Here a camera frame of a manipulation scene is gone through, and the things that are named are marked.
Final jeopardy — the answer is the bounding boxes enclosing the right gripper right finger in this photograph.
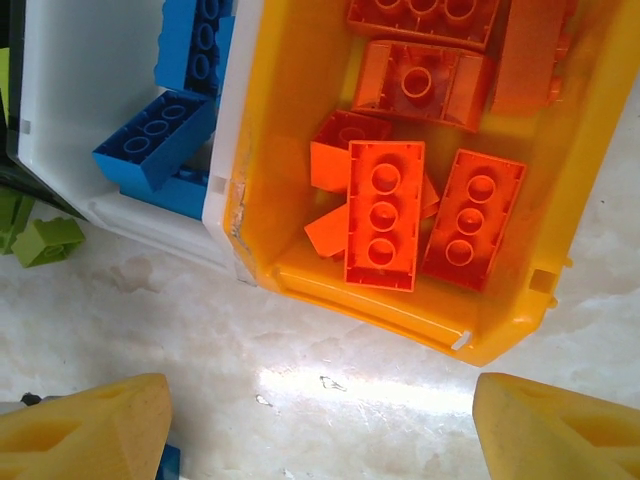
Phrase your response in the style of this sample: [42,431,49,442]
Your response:
[471,371,640,480]

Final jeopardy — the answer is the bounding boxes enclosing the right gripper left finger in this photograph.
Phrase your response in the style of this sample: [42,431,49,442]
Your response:
[0,372,174,480]

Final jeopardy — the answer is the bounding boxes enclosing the small blue lego brick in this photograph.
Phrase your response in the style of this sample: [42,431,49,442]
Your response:
[154,443,182,480]

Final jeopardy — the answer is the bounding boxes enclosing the green lego brick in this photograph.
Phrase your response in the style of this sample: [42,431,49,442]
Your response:
[10,217,86,269]
[0,192,37,256]
[0,47,12,117]

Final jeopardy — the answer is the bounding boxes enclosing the orange lego brick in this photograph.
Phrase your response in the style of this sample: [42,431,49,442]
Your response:
[309,109,394,195]
[347,0,501,52]
[349,39,495,134]
[419,148,528,294]
[343,139,426,292]
[303,174,441,262]
[489,0,574,119]

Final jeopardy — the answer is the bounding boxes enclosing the orange-yellow plastic bin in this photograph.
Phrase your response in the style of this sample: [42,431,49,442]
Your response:
[219,0,640,369]

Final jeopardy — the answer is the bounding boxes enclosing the white plastic bin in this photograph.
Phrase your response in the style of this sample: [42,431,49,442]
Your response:
[13,0,266,286]

